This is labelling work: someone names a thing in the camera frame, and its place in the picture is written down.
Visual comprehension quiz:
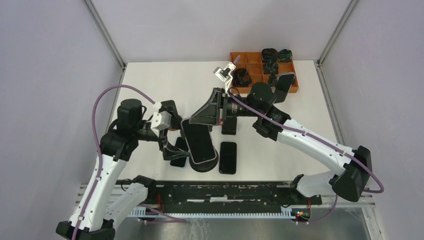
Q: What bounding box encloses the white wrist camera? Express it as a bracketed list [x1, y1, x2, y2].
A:
[213, 62, 236, 92]
[150, 101, 172, 136]

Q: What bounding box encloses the black phone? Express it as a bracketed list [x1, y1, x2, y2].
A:
[218, 141, 237, 175]

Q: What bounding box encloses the grey case phone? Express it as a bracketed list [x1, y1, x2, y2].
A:
[181, 119, 217, 165]

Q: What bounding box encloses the white cable duct rail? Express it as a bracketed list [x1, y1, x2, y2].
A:
[128, 206, 309, 221]

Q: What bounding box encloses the dark green strap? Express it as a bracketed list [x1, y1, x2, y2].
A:
[276, 48, 294, 64]

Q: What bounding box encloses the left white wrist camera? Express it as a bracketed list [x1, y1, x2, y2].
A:
[150, 101, 172, 136]

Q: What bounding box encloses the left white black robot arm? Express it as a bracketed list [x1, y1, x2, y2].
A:
[55, 98, 188, 240]

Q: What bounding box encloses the black strap in tray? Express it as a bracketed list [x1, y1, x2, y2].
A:
[232, 67, 253, 88]

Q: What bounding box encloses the orange compartment tray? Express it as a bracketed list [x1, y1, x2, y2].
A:
[229, 50, 300, 95]

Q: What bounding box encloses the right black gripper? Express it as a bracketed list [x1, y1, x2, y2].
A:
[188, 87, 262, 126]

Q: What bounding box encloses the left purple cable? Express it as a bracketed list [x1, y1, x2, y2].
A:
[71, 84, 186, 240]

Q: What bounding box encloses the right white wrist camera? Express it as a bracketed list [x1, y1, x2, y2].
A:
[213, 62, 236, 92]

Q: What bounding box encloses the black wedge phone stand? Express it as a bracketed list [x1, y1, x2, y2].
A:
[221, 117, 237, 136]

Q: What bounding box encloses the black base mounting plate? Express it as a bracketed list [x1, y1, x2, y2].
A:
[143, 180, 323, 214]

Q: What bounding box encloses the light blue case phone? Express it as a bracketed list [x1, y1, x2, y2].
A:
[169, 136, 188, 168]

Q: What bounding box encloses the black strap top tray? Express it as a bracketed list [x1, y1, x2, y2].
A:
[261, 47, 279, 64]

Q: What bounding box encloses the black round stand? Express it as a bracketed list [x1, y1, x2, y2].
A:
[188, 149, 219, 173]
[268, 74, 278, 88]

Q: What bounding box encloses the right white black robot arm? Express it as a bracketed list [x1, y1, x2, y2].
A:
[188, 82, 372, 204]

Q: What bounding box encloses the pink case phone tilted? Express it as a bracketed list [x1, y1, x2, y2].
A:
[273, 72, 296, 103]

